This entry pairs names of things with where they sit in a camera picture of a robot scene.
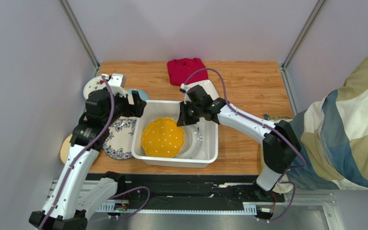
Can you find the white plate with red flowers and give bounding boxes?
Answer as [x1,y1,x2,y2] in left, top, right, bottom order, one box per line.
[82,74,110,99]

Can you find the patterned quilt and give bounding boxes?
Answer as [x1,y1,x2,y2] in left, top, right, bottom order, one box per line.
[264,55,368,193]

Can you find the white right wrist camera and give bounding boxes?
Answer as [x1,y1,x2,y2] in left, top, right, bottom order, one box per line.
[180,83,191,94]

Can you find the aluminium frame post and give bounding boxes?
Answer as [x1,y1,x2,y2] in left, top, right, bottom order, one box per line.
[281,0,327,71]
[58,0,101,71]

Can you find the red folded cloth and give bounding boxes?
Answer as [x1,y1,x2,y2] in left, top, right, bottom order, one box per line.
[167,58,206,86]

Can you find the blue floral plate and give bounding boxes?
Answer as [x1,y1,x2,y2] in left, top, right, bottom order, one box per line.
[102,118,136,160]

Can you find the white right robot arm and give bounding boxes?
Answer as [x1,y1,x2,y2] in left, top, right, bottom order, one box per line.
[177,84,302,191]

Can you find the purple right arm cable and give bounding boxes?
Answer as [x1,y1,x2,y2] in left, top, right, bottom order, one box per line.
[182,67,308,222]

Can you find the aluminium frame post left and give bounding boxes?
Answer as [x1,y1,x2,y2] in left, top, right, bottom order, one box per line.
[58,0,101,71]

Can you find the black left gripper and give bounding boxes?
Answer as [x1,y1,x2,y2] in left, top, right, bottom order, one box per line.
[103,90,147,127]

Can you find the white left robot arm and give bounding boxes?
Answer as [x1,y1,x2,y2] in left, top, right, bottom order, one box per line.
[29,89,147,230]

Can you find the white rectangular plate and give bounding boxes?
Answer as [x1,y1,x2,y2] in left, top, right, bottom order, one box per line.
[187,80,219,100]

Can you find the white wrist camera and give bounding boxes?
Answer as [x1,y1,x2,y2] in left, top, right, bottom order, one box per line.
[180,83,191,94]
[101,73,127,98]

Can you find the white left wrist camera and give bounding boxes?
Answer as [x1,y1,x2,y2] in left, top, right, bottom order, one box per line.
[101,73,127,98]

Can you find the white round plate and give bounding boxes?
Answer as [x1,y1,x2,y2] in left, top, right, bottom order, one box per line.
[173,125,201,159]

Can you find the light blue plate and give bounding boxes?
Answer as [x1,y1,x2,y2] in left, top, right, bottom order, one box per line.
[126,89,150,104]

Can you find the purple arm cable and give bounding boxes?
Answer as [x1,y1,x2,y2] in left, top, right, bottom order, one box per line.
[37,75,115,230]
[182,67,308,222]

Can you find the white plastic bin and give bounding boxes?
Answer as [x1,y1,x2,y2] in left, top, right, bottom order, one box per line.
[132,100,219,168]

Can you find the aluminium frame post right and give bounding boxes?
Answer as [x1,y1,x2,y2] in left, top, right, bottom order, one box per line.
[281,0,327,71]

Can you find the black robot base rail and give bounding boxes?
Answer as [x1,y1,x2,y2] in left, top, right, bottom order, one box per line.
[100,174,285,215]

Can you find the yellow polka dot plate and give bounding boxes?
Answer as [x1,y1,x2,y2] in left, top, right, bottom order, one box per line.
[141,117,185,158]

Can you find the round wooden board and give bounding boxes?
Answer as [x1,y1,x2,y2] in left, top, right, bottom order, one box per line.
[59,134,72,165]

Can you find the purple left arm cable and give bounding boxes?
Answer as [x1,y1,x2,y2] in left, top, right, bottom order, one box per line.
[37,75,115,230]

